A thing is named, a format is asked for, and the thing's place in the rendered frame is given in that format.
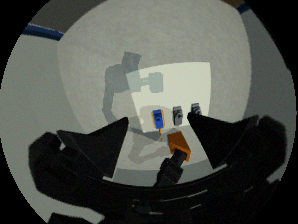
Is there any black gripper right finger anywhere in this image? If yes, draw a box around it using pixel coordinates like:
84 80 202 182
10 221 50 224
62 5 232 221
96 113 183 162
188 112 259 169

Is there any blue micro servo with orange cable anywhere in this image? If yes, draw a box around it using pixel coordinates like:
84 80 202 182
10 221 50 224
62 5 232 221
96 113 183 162
153 109 164 137

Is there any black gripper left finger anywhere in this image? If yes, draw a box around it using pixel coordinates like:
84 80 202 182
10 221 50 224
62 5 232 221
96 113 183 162
57 117 129 179

